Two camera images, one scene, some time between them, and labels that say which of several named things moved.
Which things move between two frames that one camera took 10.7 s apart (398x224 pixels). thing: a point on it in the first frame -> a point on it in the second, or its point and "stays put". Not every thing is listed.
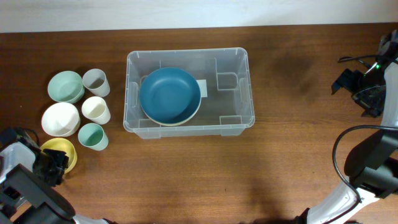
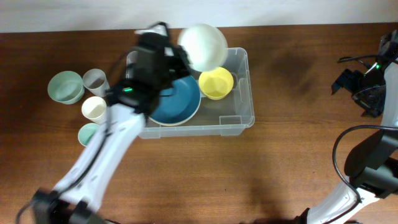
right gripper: x=374 y=106 stays put
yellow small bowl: x=61 y=144 -> x=216 y=83
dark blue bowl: x=170 y=95 stays put
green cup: x=92 y=135 stays put
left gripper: x=57 y=177 -> x=180 y=56
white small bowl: x=60 y=119 -> x=205 y=45
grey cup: x=94 y=80 stays put
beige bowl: x=166 y=124 stays put
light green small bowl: x=66 y=86 stays put
